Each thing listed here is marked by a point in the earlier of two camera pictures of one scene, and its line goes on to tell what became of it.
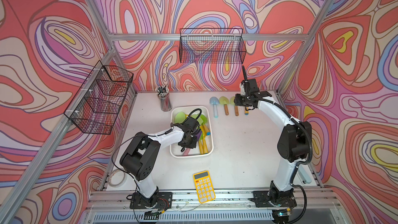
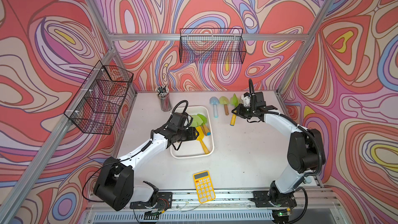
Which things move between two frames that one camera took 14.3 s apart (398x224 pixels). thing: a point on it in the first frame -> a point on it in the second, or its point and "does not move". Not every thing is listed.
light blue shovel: [214, 100] does not move
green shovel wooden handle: [224, 100] does not move
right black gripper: [237, 100] -> [239, 112]
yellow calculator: [204, 186] does not move
